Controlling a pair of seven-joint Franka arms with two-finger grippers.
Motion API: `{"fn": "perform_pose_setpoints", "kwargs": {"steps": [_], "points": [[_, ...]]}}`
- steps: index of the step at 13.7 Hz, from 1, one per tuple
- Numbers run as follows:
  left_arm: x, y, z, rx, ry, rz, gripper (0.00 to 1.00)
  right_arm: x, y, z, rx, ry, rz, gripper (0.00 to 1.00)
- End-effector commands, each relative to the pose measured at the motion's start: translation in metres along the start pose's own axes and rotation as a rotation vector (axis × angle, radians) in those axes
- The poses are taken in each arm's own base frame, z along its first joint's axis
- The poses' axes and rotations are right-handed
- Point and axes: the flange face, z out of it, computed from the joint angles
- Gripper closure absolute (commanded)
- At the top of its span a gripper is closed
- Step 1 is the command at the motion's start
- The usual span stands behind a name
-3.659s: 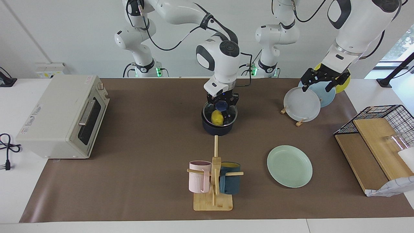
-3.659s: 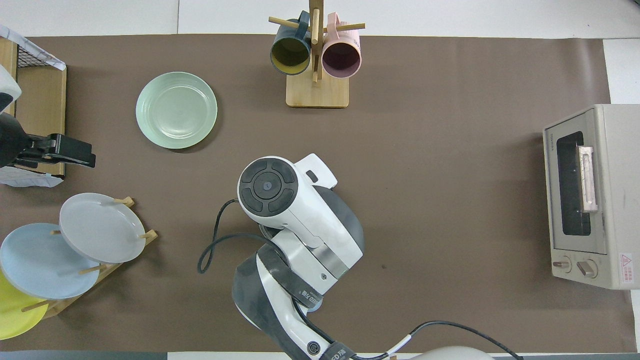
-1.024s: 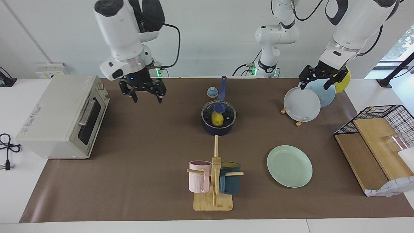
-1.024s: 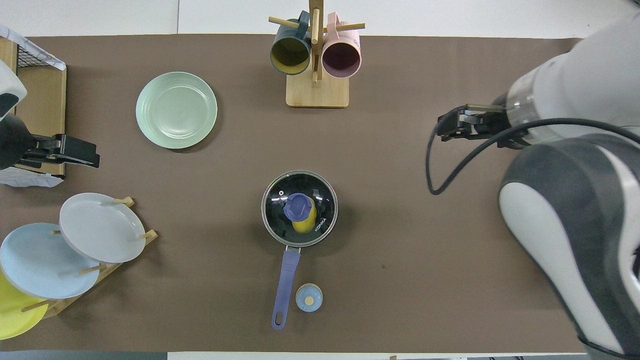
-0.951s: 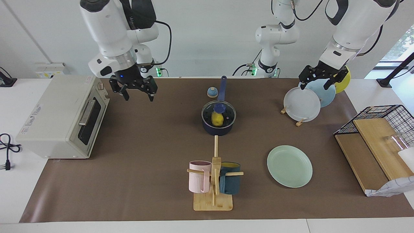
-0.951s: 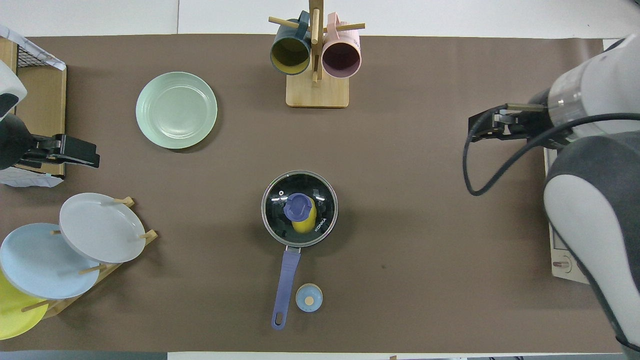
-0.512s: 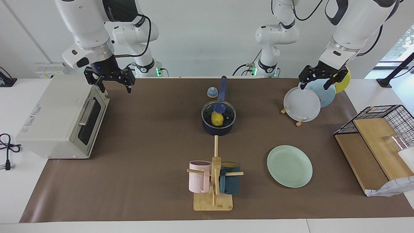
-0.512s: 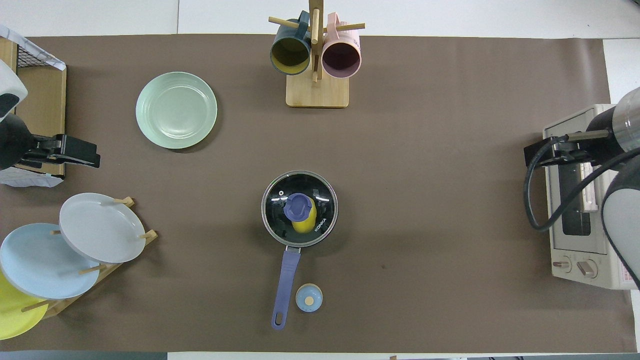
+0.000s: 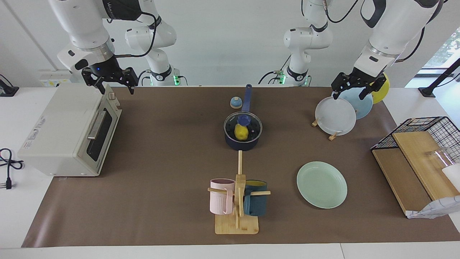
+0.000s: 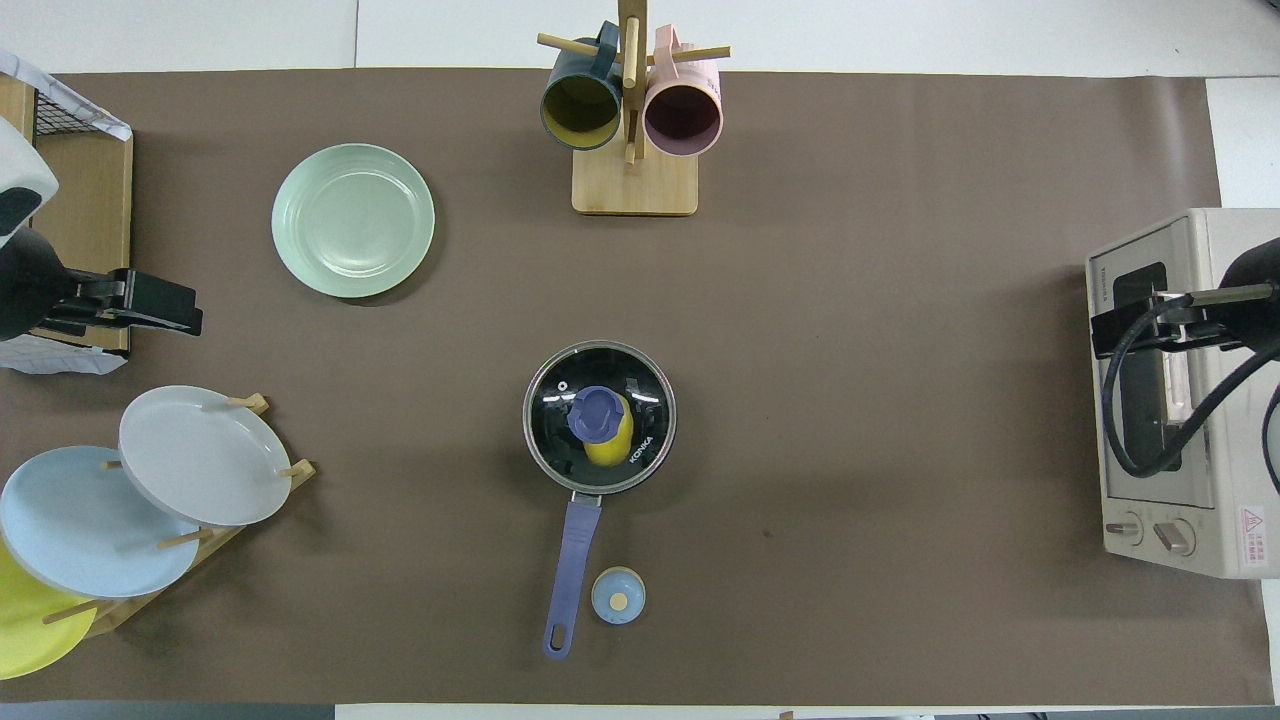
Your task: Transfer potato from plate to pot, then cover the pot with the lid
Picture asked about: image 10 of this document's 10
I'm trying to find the glass lid with purple knob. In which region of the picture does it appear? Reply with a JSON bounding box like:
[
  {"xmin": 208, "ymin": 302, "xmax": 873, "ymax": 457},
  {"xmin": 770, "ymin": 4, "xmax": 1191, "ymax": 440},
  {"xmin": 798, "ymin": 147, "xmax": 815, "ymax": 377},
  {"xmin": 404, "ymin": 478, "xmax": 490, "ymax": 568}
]
[{"xmin": 522, "ymin": 340, "xmax": 678, "ymax": 497}]

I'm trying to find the brown table mat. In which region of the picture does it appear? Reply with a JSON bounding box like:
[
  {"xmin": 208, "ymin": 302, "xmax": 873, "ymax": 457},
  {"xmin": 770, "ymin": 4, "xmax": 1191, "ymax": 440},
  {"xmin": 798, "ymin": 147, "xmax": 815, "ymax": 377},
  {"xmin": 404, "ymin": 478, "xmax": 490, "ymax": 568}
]
[{"xmin": 0, "ymin": 68, "xmax": 1273, "ymax": 706}]

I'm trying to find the black pot with purple handle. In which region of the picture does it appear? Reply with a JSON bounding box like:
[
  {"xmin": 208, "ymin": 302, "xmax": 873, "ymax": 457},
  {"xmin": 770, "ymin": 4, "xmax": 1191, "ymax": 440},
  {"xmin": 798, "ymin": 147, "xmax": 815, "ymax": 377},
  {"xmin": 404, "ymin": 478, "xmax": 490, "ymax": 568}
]
[{"xmin": 522, "ymin": 340, "xmax": 679, "ymax": 661}]

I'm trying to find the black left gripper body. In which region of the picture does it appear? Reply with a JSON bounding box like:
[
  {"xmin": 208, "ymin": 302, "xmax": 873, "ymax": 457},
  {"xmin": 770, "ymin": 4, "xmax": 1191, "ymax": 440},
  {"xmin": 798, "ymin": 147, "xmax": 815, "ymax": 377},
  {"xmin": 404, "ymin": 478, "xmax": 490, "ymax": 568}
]
[{"xmin": 55, "ymin": 270, "xmax": 131, "ymax": 337}]

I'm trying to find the pale green plate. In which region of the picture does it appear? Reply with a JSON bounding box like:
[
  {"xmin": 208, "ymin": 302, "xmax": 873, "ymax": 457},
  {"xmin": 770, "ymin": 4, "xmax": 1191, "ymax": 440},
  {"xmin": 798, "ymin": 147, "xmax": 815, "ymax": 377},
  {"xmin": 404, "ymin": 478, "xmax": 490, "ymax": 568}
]
[{"xmin": 271, "ymin": 143, "xmax": 437, "ymax": 300}]

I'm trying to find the yellow plate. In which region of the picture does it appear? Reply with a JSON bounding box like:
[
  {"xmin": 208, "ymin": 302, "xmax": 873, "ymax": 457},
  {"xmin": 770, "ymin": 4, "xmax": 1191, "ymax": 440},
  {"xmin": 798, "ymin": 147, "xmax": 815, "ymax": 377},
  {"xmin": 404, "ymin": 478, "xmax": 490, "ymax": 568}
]
[{"xmin": 0, "ymin": 540, "xmax": 99, "ymax": 681}]

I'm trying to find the wooden mug tree stand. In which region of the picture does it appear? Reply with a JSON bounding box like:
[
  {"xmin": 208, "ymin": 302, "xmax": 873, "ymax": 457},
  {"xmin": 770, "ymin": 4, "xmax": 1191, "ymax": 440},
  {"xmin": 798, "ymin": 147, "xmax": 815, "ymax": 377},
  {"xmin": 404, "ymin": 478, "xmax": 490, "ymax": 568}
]
[{"xmin": 537, "ymin": 0, "xmax": 732, "ymax": 217}]

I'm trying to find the wooden plate rack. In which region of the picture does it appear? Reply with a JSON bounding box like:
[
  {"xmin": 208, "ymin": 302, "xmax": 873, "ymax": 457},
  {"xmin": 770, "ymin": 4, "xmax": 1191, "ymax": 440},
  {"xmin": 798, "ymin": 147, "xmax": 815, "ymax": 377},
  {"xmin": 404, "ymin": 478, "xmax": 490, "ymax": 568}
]
[{"xmin": 40, "ymin": 393, "xmax": 317, "ymax": 641}]

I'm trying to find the beige toaster oven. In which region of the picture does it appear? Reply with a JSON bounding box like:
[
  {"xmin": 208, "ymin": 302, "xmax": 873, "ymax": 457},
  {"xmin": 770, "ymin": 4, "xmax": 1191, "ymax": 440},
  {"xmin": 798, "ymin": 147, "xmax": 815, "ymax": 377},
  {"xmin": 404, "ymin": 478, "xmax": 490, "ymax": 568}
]
[{"xmin": 1086, "ymin": 207, "xmax": 1280, "ymax": 581}]

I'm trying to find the pink mug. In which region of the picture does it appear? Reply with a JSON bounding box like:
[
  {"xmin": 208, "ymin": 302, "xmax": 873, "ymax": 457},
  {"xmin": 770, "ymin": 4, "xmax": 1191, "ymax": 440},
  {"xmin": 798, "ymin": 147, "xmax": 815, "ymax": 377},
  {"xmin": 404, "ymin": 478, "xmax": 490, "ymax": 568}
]
[{"xmin": 643, "ymin": 25, "xmax": 724, "ymax": 158}]

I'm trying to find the grey plate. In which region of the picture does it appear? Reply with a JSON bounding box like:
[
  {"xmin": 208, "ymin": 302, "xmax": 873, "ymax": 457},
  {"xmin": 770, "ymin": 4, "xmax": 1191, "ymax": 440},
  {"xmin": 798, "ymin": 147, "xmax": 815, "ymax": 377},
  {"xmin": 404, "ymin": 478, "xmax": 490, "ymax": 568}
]
[{"xmin": 118, "ymin": 385, "xmax": 294, "ymax": 528}]

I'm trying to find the dark wooden board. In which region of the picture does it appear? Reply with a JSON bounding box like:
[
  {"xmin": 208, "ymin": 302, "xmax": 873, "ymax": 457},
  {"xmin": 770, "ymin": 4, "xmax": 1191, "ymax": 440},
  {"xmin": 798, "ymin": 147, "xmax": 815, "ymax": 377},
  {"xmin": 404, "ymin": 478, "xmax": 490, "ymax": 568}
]
[{"xmin": 28, "ymin": 130, "xmax": 134, "ymax": 358}]

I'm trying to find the black wire basket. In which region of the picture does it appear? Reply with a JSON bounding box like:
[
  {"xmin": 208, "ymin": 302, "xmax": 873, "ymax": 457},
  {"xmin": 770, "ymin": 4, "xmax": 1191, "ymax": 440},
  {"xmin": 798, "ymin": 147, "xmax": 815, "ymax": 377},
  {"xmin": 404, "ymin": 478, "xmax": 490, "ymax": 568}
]
[{"xmin": 33, "ymin": 85, "xmax": 106, "ymax": 138}]

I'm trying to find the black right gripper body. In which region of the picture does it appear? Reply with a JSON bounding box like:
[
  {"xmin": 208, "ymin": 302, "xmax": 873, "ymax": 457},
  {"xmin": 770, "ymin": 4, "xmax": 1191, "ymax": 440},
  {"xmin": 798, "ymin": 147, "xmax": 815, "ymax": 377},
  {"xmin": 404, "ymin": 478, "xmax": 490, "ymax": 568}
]
[{"xmin": 1160, "ymin": 284, "xmax": 1233, "ymax": 351}]

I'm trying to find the light wooden board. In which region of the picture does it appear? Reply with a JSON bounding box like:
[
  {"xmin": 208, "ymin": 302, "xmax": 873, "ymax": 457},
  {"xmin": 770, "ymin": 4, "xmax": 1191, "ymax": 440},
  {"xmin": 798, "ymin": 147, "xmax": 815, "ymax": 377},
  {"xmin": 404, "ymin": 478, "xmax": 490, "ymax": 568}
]
[{"xmin": 0, "ymin": 76, "xmax": 37, "ymax": 126}]

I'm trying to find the light blue plate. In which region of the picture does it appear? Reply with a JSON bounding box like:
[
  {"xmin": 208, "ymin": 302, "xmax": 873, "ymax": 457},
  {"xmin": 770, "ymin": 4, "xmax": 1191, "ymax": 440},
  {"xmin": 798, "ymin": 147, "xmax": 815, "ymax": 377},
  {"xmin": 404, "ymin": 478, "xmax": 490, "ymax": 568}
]
[{"xmin": 0, "ymin": 446, "xmax": 201, "ymax": 601}]

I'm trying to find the yellow lemon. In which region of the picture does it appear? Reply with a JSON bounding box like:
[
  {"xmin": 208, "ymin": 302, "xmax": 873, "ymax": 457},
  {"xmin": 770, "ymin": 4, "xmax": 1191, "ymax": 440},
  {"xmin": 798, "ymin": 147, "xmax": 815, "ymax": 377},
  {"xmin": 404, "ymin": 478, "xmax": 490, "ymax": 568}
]
[{"xmin": 580, "ymin": 390, "xmax": 637, "ymax": 469}]

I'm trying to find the white checked cloth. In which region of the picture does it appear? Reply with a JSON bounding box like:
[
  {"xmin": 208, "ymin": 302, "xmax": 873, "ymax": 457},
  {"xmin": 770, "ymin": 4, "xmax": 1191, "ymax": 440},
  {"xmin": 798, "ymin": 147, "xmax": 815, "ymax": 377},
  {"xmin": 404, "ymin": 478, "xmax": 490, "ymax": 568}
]
[
  {"xmin": 0, "ymin": 335, "xmax": 129, "ymax": 377},
  {"xmin": 0, "ymin": 48, "xmax": 133, "ymax": 142}
]

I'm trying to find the dark teal mug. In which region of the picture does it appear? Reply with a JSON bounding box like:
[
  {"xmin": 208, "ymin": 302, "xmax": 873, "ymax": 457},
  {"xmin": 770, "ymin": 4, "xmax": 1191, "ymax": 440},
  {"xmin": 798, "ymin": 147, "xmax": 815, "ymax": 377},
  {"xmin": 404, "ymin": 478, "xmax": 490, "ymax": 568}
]
[{"xmin": 540, "ymin": 22, "xmax": 625, "ymax": 152}]

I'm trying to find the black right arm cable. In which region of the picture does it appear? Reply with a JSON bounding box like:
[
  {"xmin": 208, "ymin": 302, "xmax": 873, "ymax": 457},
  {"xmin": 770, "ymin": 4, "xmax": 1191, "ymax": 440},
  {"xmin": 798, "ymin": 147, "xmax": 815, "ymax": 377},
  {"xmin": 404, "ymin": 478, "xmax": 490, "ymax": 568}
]
[{"xmin": 1102, "ymin": 295, "xmax": 1280, "ymax": 479}]

